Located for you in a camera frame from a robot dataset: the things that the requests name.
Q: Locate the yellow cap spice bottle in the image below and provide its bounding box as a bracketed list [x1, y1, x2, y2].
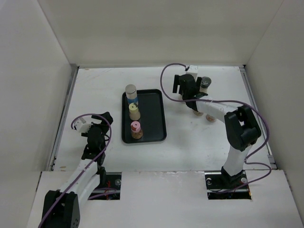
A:
[129, 103, 141, 121]

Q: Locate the pink cap spice bottle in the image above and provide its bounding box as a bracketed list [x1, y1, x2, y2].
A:
[131, 121, 143, 139]

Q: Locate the tall blue label bottle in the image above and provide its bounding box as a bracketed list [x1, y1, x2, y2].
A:
[125, 84, 138, 105]

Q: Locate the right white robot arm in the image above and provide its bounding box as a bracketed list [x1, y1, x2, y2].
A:
[172, 74, 261, 188]

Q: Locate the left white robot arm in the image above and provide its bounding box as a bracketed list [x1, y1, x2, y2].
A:
[38, 112, 113, 228]

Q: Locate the black flat cap bottle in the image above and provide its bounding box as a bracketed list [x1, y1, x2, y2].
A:
[199, 76, 212, 94]

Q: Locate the black rectangular plastic tray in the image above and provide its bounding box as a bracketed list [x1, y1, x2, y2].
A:
[121, 89, 167, 144]

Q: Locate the white lid red label jar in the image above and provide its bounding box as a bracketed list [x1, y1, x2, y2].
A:
[206, 114, 217, 123]

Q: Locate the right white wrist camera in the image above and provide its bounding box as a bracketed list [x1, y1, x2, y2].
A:
[185, 65, 199, 79]

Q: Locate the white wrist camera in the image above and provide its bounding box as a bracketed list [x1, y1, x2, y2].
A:
[72, 117, 92, 133]
[185, 65, 199, 79]

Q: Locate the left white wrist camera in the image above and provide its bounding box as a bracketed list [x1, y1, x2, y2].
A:
[72, 117, 92, 133]

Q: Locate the left aluminium table rail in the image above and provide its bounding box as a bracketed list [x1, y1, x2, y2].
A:
[46, 64, 79, 171]

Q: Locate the aluminium table rail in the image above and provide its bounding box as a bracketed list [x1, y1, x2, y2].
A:
[46, 64, 79, 171]
[239, 65, 277, 170]

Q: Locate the right aluminium table rail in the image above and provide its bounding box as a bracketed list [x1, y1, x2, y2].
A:
[239, 65, 277, 170]

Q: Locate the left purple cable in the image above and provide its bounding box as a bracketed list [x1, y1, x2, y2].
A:
[39, 113, 118, 228]

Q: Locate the purple cable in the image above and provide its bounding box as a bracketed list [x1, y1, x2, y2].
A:
[39, 113, 118, 228]
[160, 63, 273, 194]

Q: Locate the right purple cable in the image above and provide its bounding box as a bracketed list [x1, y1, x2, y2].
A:
[160, 63, 273, 194]

